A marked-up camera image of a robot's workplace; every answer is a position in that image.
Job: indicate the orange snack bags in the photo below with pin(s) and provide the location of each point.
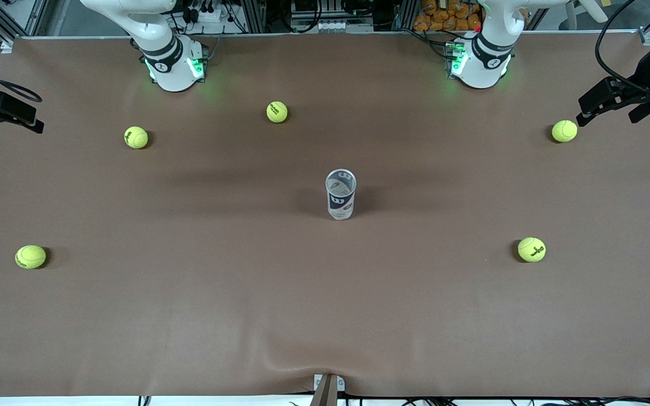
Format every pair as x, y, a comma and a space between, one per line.
443, 17

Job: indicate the brown post with metal bracket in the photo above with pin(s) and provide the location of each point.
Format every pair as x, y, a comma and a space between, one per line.
325, 395

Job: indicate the brown table cover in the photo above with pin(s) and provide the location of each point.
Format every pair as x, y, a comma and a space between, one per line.
189, 316

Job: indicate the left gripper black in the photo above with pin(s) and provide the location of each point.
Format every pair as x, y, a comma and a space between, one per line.
642, 79

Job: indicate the white power strip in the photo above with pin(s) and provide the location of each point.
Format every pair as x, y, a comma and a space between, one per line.
212, 15

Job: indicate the white blue tennis ball can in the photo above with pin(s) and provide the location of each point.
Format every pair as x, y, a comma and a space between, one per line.
341, 200

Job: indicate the yellow tennis ball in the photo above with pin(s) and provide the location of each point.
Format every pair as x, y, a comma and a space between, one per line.
531, 249
277, 111
564, 131
136, 137
30, 256

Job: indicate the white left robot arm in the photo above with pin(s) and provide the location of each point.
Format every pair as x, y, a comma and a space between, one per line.
483, 62

